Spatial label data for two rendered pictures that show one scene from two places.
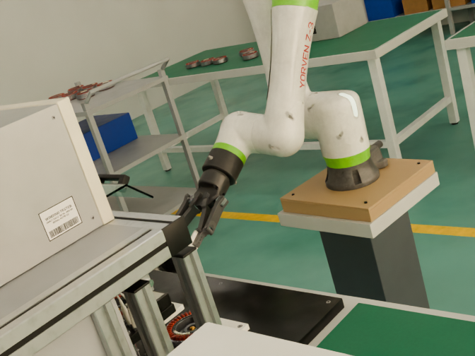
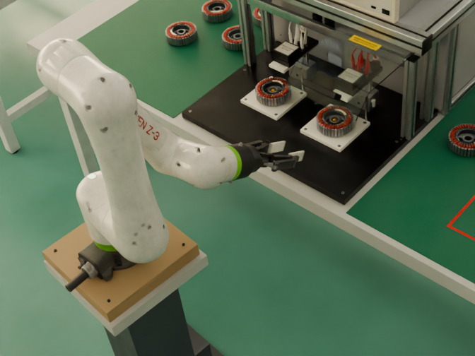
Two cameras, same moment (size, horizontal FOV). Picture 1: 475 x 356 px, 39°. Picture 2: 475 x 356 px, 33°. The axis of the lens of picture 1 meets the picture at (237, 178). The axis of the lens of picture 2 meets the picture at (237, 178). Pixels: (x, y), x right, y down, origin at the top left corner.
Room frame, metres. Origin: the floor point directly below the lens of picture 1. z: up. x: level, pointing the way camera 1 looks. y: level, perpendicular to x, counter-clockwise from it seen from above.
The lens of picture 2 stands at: (3.13, 0.06, 2.38)
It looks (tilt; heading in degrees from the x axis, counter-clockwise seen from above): 44 degrees down; 181
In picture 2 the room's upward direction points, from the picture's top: 8 degrees counter-clockwise
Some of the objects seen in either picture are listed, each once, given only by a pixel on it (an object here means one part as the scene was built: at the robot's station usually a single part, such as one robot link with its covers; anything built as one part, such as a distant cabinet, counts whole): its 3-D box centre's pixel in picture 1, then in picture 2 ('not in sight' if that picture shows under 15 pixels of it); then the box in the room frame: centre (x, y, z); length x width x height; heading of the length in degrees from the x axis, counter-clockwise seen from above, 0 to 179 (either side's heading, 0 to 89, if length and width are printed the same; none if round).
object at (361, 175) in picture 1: (360, 161); (102, 254); (1.76, -0.34, 0.82); 0.26 x 0.15 x 0.06; 134
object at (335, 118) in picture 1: (336, 126); (110, 211); (1.73, -0.30, 0.94); 0.16 x 0.13 x 0.19; 34
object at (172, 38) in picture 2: not in sight; (181, 33); (0.73, -0.11, 0.77); 0.11 x 0.11 x 0.04
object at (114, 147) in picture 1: (108, 159); not in sight; (4.00, 0.72, 0.51); 1.01 x 0.60 x 1.01; 43
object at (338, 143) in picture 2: not in sight; (335, 127); (1.33, 0.34, 0.78); 0.15 x 0.15 x 0.01; 43
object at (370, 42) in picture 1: (284, 100); not in sight; (4.69, -0.48, 0.38); 2.20 x 0.90 x 0.75; 43
